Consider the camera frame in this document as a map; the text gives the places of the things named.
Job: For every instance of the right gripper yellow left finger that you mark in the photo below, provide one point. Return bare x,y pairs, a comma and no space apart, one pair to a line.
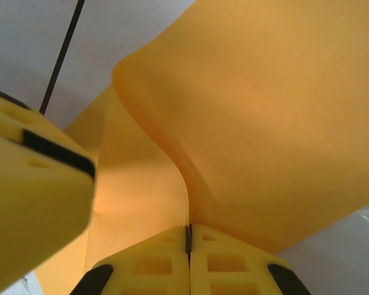
153,270

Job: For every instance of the orange square paper sheet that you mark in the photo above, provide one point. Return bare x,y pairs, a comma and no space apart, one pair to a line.
249,107

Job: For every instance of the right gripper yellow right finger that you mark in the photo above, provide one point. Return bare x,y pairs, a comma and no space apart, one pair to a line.
227,270

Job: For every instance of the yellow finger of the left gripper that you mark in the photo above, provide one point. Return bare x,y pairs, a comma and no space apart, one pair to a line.
9,116
34,209

